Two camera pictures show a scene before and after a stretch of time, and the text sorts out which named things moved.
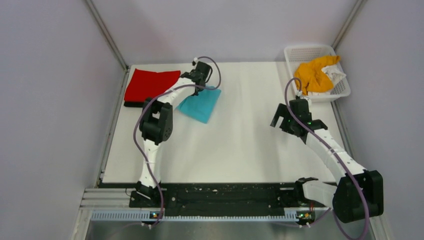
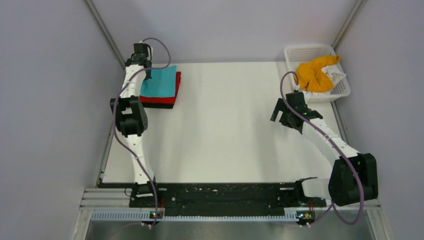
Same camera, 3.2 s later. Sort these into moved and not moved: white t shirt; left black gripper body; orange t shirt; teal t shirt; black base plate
Moved: teal t shirt; left black gripper body
Not moved: orange t shirt; black base plate; white t shirt
